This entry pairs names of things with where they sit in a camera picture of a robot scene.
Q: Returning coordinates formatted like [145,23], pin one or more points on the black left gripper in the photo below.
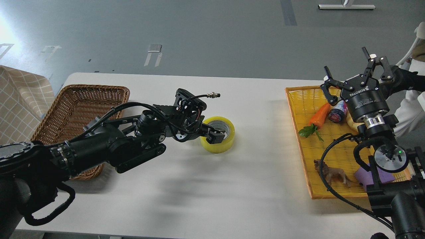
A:
[188,126]

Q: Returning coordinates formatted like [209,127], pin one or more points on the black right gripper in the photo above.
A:
[365,99]

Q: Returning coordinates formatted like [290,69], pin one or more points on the yellow tape roll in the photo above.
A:
[228,141]

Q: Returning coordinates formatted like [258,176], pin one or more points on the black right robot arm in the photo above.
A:
[398,205]

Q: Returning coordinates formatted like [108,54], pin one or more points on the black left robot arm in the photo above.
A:
[33,175]

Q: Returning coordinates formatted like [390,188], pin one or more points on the black gloved hand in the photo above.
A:
[402,80]

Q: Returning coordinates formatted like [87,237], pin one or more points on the small drink can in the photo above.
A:
[338,113]

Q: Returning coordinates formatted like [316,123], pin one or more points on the toy croissant bread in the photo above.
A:
[351,123]

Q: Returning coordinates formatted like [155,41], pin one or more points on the orange toy carrot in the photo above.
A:
[315,123]

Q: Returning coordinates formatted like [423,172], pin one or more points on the yellow plastic basket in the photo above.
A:
[304,102]

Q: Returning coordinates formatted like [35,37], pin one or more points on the white metal stand base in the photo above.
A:
[346,5]

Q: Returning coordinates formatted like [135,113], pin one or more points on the purple foam block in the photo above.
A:
[365,178]

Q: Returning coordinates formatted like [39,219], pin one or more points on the brown toy lion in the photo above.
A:
[331,174]

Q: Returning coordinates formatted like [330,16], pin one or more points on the brown wicker basket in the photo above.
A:
[74,107]

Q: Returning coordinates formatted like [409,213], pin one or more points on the beige checkered cloth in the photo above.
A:
[24,100]

